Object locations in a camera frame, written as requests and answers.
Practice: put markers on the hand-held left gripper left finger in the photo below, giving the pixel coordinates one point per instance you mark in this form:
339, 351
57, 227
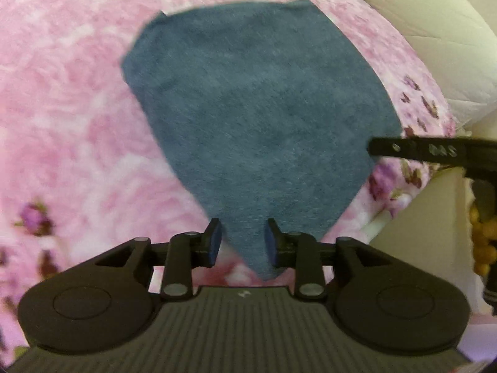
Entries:
214, 243

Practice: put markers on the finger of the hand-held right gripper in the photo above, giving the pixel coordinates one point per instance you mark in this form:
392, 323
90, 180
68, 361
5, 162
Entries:
411, 149

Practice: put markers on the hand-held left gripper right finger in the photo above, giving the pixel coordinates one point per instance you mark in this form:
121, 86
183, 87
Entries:
270, 245

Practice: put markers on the blue denim jeans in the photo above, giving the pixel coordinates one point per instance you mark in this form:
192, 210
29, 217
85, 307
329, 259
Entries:
252, 124

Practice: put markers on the yellow dotted cloth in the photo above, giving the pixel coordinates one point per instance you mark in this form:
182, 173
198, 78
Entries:
483, 237

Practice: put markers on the white pillow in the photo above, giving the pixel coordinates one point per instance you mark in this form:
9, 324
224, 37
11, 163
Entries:
427, 19

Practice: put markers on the pink floral blanket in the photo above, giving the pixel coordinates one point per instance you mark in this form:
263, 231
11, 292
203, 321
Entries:
58, 124

